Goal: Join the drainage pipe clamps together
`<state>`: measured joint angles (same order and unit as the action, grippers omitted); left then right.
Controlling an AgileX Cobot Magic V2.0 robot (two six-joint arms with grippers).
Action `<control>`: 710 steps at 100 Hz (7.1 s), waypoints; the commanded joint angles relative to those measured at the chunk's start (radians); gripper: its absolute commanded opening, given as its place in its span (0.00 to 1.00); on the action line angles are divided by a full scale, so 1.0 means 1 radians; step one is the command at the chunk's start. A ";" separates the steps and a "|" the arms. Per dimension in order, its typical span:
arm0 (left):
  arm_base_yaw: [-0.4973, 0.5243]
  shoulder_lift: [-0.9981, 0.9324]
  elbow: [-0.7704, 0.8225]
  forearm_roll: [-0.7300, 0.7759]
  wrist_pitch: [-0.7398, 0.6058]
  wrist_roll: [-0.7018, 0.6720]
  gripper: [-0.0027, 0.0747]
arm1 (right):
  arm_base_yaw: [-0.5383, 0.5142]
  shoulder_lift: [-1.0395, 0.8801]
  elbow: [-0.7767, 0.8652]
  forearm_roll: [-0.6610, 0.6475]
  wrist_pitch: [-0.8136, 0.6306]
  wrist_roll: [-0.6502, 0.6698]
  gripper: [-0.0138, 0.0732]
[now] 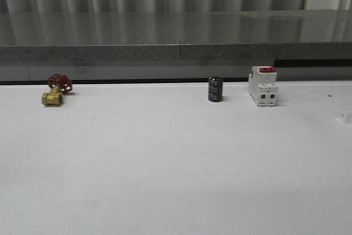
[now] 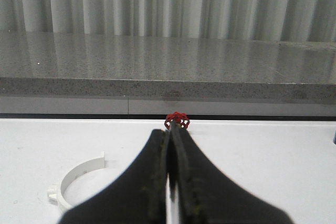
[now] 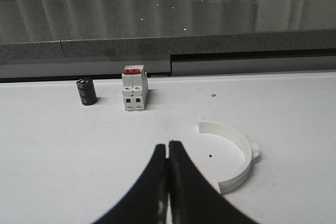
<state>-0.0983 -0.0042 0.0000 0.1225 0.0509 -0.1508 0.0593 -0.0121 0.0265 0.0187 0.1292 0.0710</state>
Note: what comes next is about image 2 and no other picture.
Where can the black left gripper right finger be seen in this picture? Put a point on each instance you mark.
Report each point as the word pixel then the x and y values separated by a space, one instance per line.
pixel 201 193

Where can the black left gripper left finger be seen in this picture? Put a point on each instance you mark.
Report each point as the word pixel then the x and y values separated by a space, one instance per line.
pixel 136 196

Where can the brass valve red handwheel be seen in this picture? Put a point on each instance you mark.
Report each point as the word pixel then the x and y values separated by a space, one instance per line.
pixel 181 119

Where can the grey stone ledge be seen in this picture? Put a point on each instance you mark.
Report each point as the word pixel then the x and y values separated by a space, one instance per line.
pixel 38 63

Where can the white pleated curtain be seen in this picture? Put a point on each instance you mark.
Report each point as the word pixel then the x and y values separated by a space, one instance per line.
pixel 287 20

